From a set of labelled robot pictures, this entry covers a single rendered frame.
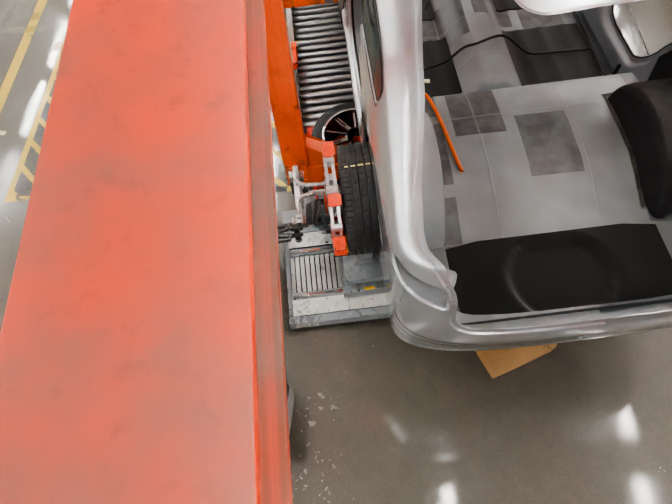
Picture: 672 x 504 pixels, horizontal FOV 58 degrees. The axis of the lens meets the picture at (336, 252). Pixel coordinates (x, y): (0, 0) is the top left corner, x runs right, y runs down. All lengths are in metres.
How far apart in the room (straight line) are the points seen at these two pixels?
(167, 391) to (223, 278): 0.12
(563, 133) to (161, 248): 3.32
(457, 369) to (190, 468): 3.55
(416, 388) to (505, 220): 1.23
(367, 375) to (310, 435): 0.52
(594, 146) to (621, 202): 0.36
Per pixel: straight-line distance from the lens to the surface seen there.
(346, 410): 3.93
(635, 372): 4.31
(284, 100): 3.58
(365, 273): 4.06
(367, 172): 3.33
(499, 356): 4.10
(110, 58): 0.89
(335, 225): 3.37
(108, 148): 0.77
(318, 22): 5.81
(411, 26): 3.02
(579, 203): 3.64
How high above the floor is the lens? 3.74
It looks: 58 degrees down
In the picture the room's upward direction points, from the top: 8 degrees counter-clockwise
